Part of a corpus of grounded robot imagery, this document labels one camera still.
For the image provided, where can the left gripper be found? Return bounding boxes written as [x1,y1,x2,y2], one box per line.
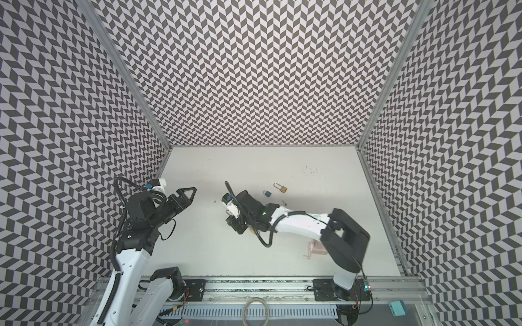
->
[148,187,197,230]

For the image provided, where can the brass long-shackle padlock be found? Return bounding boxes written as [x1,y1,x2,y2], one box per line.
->
[273,183,288,194]

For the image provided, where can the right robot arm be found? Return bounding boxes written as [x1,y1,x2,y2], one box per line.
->
[222,190,371,301]

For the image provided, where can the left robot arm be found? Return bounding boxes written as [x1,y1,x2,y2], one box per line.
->
[91,187,197,325]

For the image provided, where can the pink padlock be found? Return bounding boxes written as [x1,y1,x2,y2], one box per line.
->
[303,240,328,259]

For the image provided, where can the teal box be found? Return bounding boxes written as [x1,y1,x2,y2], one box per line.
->
[388,300,408,317]

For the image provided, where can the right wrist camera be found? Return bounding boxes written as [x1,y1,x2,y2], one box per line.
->
[222,193,240,218]

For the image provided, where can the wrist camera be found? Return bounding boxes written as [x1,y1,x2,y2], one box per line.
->
[222,193,240,218]
[145,178,167,195]

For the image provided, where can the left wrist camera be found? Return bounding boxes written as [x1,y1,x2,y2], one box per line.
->
[145,178,167,195]

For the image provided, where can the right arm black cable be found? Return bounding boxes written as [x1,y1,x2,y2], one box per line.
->
[223,181,331,249]

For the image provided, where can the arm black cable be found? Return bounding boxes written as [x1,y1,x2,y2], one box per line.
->
[223,181,331,249]
[109,176,176,270]

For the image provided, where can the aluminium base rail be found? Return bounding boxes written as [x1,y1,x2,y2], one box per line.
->
[184,276,432,308]

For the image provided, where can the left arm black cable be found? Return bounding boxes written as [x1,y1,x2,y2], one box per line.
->
[109,176,176,270]

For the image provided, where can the grey cable loop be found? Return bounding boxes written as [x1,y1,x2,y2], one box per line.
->
[242,297,271,326]

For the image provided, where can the white vented cable duct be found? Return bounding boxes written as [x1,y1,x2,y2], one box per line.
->
[162,305,339,321]

